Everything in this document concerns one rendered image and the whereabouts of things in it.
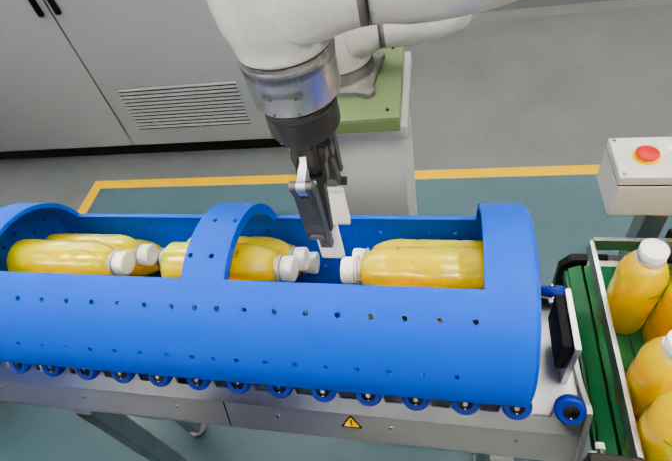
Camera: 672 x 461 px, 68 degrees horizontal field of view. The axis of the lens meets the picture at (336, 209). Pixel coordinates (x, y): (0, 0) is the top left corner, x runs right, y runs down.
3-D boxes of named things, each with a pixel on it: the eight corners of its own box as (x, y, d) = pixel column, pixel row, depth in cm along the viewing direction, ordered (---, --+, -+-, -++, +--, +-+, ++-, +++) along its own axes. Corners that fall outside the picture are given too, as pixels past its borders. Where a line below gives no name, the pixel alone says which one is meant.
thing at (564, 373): (543, 326, 86) (554, 288, 77) (557, 327, 85) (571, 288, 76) (550, 383, 79) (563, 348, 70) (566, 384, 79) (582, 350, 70)
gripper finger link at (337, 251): (336, 219, 59) (335, 224, 59) (345, 254, 65) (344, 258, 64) (312, 219, 60) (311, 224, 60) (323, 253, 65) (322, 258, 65)
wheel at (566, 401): (553, 390, 74) (555, 398, 72) (585, 393, 73) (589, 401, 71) (551, 418, 75) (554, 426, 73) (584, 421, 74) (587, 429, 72)
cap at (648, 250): (630, 249, 75) (634, 242, 74) (655, 242, 75) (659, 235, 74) (646, 270, 72) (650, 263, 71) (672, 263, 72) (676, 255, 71)
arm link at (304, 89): (222, 75, 43) (243, 128, 47) (324, 69, 41) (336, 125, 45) (249, 21, 49) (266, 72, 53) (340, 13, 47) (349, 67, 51)
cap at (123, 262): (114, 279, 80) (124, 280, 80) (106, 260, 79) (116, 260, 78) (127, 265, 84) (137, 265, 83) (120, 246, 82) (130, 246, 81)
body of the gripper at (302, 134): (272, 71, 53) (292, 138, 60) (251, 123, 47) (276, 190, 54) (341, 67, 51) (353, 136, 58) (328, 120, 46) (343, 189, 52)
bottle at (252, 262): (188, 257, 84) (293, 261, 80) (173, 294, 79) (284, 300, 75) (170, 232, 78) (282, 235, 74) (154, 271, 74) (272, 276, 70)
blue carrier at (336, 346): (96, 264, 111) (17, 170, 90) (508, 277, 91) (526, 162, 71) (23, 388, 92) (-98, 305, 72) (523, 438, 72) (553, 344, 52)
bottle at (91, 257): (16, 288, 84) (113, 293, 80) (-2, 254, 80) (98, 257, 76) (45, 263, 90) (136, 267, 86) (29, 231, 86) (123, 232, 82)
